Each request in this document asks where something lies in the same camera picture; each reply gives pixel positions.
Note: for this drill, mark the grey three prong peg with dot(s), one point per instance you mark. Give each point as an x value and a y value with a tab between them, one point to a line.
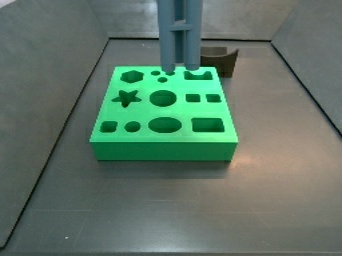
180	20

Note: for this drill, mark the green shape sorter block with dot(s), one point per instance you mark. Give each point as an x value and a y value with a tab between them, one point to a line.
165	116

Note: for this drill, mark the dark curved arch block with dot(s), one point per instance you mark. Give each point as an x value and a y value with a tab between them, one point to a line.
222	59

